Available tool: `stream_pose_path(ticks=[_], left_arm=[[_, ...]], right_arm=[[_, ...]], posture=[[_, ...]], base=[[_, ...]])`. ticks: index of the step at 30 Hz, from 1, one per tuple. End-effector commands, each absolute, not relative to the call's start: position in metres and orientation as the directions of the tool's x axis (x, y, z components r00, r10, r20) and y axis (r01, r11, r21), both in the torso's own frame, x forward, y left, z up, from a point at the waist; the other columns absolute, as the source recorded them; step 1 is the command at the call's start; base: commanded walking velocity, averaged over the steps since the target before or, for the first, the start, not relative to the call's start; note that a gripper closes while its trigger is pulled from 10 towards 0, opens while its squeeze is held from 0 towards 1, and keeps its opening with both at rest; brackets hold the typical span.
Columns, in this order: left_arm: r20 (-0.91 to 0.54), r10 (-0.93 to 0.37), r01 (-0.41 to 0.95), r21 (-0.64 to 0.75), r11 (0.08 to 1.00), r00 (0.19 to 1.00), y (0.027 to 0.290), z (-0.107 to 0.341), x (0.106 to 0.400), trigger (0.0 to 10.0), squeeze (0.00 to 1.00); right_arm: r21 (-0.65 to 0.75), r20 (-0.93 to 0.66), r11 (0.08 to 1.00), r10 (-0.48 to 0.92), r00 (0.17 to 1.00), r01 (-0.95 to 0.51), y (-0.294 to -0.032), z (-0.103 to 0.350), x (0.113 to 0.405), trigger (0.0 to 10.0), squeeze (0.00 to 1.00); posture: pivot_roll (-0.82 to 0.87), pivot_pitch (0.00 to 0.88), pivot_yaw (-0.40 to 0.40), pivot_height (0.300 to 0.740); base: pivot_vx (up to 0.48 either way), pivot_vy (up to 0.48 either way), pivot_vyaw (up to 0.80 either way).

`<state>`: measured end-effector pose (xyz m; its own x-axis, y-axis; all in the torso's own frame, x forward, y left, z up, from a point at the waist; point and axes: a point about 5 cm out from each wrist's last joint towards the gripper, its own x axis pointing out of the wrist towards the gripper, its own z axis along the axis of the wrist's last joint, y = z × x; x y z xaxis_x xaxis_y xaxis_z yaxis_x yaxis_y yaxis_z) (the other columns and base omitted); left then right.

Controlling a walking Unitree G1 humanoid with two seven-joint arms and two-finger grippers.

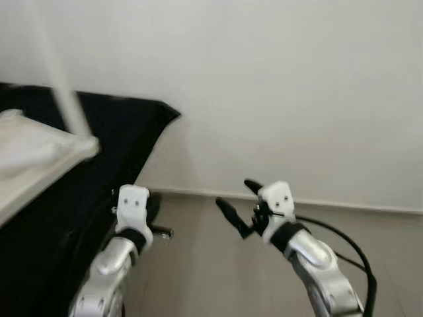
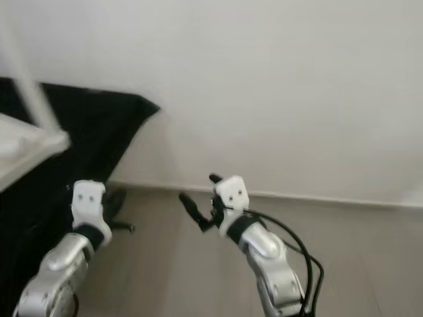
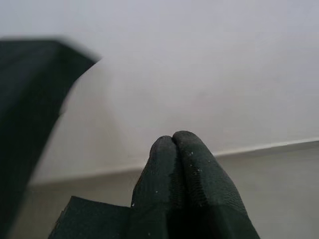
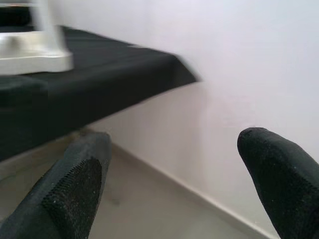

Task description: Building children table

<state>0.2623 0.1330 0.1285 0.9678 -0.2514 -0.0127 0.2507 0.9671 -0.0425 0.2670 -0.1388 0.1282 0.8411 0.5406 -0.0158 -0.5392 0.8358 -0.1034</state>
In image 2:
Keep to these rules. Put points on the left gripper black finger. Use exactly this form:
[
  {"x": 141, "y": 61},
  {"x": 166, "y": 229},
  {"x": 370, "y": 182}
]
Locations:
[{"x": 116, "y": 203}]

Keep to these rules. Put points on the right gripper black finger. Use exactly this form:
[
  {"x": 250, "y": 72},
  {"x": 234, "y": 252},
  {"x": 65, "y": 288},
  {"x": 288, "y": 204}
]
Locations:
[
  {"x": 195, "y": 210},
  {"x": 215, "y": 179}
]

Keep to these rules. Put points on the white plastic table leg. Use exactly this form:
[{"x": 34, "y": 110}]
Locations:
[
  {"x": 39, "y": 99},
  {"x": 13, "y": 142}
]

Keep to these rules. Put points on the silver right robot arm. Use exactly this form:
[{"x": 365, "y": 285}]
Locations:
[{"x": 271, "y": 264}]

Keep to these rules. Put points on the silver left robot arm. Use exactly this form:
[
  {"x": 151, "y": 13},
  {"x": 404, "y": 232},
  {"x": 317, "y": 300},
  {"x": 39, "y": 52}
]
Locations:
[{"x": 59, "y": 277}]

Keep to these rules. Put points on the white plastic children table top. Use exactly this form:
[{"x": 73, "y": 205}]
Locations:
[{"x": 20, "y": 158}]

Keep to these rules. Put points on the black tablecloth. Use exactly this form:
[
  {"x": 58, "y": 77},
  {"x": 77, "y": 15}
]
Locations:
[{"x": 92, "y": 125}]

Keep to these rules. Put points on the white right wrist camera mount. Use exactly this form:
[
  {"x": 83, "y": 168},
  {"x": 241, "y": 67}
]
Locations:
[{"x": 232, "y": 195}]

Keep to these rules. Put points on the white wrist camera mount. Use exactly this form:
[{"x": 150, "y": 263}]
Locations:
[
  {"x": 89, "y": 201},
  {"x": 232, "y": 195}
]

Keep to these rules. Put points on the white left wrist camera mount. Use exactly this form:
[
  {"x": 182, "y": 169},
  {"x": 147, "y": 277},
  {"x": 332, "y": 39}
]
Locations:
[{"x": 89, "y": 201}]

